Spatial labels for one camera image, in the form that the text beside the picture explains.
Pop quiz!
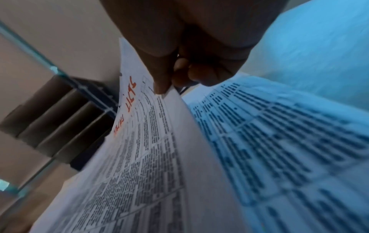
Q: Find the clear teal plastic strip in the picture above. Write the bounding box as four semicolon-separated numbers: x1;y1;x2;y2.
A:
0;20;119;114

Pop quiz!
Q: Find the unsorted pile of papers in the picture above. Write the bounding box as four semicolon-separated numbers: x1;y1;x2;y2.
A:
181;73;369;233

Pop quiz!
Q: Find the person's right hand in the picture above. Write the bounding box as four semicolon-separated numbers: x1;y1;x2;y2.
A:
99;0;291;94

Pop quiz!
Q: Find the Task Lists paper stack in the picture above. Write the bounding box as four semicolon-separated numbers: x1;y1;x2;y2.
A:
28;37;260;233

